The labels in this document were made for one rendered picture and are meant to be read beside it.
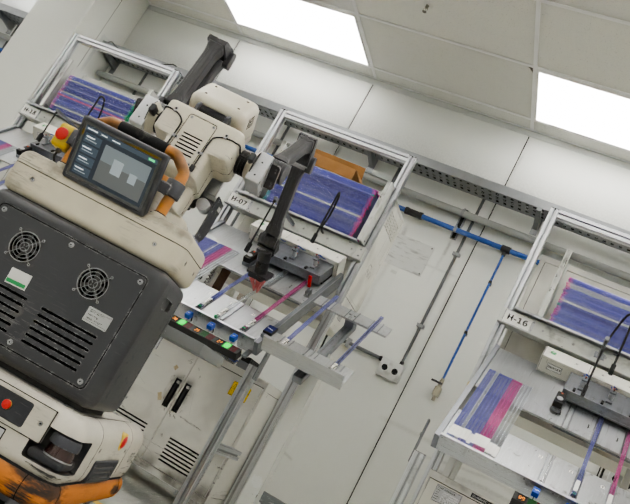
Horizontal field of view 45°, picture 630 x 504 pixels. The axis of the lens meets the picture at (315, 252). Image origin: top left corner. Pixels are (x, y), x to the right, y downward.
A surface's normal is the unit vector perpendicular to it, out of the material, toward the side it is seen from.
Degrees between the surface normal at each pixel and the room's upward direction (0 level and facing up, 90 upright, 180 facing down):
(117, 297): 90
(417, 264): 90
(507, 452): 44
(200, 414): 90
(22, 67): 90
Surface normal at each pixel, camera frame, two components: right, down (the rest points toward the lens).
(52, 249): -0.02, -0.25
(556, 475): 0.18, -0.86
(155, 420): -0.23, -0.36
